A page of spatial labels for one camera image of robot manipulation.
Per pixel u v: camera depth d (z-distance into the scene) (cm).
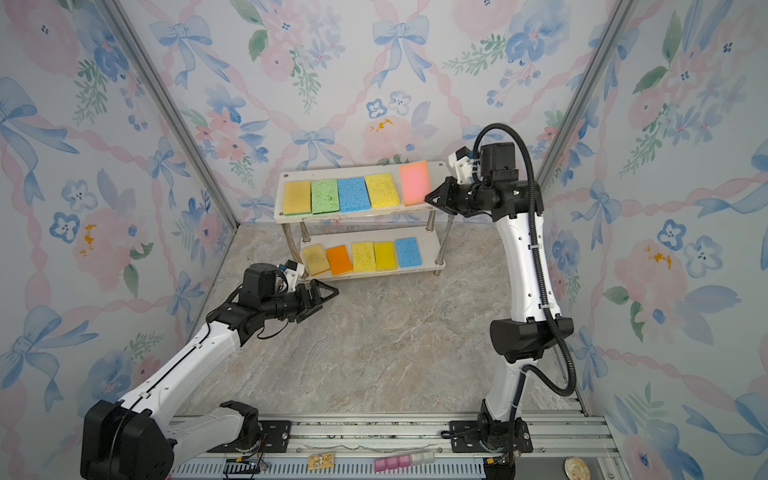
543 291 46
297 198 77
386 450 73
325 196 77
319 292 71
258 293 61
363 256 101
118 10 69
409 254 102
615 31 71
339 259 100
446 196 61
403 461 69
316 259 98
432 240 109
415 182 72
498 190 51
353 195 78
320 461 70
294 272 75
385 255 101
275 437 74
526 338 47
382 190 80
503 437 68
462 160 64
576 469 70
